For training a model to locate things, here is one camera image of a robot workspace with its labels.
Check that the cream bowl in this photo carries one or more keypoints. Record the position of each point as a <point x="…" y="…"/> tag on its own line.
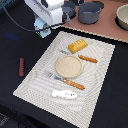
<point x="122" y="15"/>

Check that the small grey saucepan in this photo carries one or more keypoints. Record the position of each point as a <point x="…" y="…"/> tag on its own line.
<point x="68" y="10"/>

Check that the yellow bread loaf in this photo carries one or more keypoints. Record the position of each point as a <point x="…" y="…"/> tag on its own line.
<point x="77" y="46"/>

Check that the wooden handled knife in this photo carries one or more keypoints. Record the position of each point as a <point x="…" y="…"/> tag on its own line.
<point x="81" y="56"/>

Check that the wooden handled fork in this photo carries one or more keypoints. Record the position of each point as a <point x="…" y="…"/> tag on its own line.
<point x="69" y="82"/>

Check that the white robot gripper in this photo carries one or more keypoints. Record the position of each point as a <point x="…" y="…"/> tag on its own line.
<point x="48" y="10"/>

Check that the light blue milk carton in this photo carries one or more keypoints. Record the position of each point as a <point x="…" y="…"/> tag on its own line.
<point x="41" y="28"/>

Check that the red toy sausage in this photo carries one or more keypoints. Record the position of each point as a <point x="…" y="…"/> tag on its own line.
<point x="21" y="67"/>

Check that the beige woven placemat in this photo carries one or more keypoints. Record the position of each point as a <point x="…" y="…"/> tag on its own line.
<point x="37" y="88"/>

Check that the white toy fish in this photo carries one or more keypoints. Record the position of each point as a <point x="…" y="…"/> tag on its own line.
<point x="66" y="94"/>

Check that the large grey pot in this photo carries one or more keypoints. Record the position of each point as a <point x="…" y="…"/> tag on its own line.
<point x="88" y="12"/>

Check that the tan round plate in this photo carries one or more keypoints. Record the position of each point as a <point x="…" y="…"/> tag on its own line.
<point x="69" y="66"/>

